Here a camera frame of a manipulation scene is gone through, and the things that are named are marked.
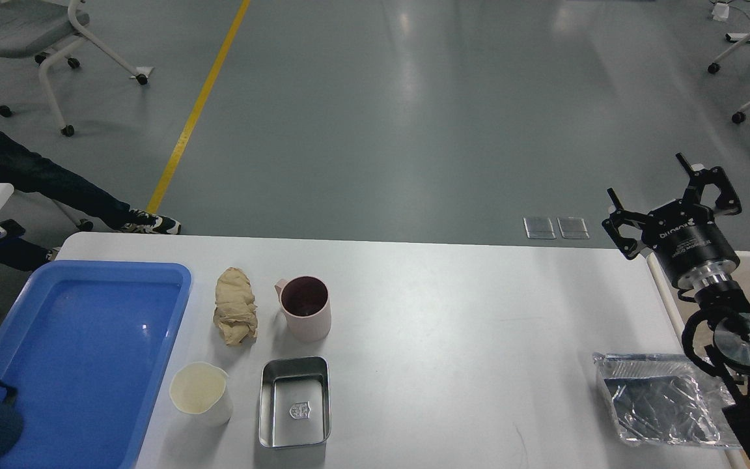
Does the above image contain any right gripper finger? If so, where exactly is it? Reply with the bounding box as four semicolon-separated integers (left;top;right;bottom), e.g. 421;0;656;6
676;153;742;219
602;188;652;261

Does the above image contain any right black cylindrical gripper body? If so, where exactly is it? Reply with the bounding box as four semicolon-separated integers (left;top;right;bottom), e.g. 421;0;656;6
648;200;740;290

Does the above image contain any pink plastic mug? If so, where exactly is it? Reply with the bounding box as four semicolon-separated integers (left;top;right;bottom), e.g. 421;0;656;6
274;276;331;342

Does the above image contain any rectangular steel container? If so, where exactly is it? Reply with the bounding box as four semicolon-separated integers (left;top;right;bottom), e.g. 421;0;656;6
258;356;331;450

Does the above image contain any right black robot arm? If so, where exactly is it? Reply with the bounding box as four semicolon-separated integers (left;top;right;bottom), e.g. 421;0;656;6
602;154;750;460

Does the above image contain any right floor socket plate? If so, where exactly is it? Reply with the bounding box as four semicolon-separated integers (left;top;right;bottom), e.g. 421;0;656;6
557;216;591;240

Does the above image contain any floor socket plate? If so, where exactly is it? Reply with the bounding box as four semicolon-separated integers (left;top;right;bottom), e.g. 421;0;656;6
557;216;591;240
523;216;557;240

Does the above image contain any left floor socket plate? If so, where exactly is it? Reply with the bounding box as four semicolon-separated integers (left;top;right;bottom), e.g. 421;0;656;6
523;216;557;240

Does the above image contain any aluminium foil tray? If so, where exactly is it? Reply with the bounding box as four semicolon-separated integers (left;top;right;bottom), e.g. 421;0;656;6
592;352;742;450

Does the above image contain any white floor power adapter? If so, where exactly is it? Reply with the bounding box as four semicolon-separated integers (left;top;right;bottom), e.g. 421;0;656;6
711;2;730;23

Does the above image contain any crumpled beige cloth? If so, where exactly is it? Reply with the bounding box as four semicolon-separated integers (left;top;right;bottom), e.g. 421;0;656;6
212;267;258;347

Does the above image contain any cream white cup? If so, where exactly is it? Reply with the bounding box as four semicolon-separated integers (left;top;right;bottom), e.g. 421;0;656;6
169;362;233;427

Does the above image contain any blue plastic tray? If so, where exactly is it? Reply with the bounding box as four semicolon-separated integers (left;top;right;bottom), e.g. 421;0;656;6
0;261;191;468

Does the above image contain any grey office chair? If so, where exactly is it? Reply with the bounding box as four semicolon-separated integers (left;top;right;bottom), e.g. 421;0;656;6
0;1;152;137

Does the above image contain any seated person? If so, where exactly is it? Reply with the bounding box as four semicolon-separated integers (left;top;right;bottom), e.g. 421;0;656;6
0;131;181;235

